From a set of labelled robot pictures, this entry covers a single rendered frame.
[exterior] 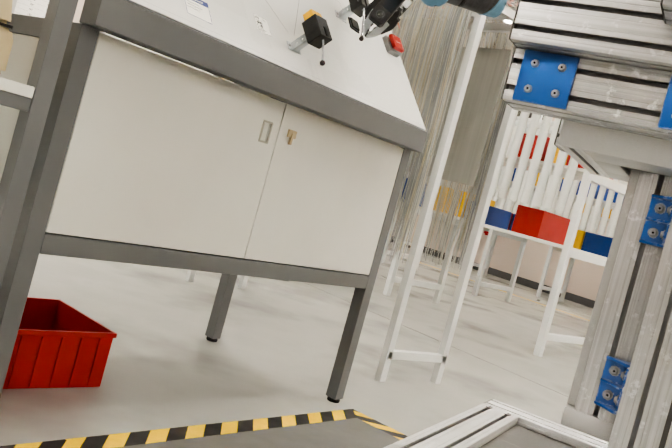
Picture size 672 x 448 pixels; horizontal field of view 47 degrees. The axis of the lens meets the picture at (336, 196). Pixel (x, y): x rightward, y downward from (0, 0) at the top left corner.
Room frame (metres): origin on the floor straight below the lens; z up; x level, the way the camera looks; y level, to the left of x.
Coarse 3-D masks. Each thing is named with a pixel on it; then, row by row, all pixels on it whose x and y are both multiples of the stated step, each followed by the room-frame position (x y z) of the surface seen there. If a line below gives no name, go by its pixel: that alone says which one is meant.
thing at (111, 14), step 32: (96, 0) 1.43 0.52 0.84; (128, 32) 1.48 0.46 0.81; (160, 32) 1.53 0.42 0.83; (192, 32) 1.59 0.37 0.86; (192, 64) 1.64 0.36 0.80; (224, 64) 1.68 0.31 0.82; (256, 64) 1.75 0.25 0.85; (288, 96) 1.85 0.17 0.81; (320, 96) 1.94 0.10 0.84; (384, 128) 2.18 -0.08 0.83; (416, 128) 2.30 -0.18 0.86
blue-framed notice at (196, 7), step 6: (186, 0) 1.63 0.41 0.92; (192, 0) 1.65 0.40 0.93; (198, 0) 1.67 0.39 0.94; (186, 6) 1.62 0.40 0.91; (192, 6) 1.64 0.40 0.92; (198, 6) 1.66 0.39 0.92; (204, 6) 1.68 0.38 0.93; (192, 12) 1.63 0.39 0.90; (198, 12) 1.65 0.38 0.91; (204, 12) 1.66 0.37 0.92; (198, 18) 1.64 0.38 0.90; (204, 18) 1.65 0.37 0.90; (210, 18) 1.67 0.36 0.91
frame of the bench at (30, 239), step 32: (32, 32) 1.54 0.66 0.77; (96, 32) 1.47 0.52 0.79; (64, 64) 1.46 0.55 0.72; (64, 96) 1.45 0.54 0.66; (64, 128) 1.46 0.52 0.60; (64, 160) 1.48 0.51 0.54; (32, 192) 1.45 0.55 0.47; (32, 224) 1.45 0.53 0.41; (384, 224) 2.35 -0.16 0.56; (32, 256) 1.47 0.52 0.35; (96, 256) 1.58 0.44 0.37; (128, 256) 1.64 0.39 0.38; (160, 256) 1.71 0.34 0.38; (192, 256) 1.78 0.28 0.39; (224, 256) 1.87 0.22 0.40; (0, 288) 1.47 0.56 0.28; (224, 288) 2.69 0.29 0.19; (0, 320) 1.45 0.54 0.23; (224, 320) 2.72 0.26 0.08; (352, 320) 2.36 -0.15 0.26; (0, 352) 1.46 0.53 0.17; (352, 352) 2.36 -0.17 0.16; (0, 384) 1.47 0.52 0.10
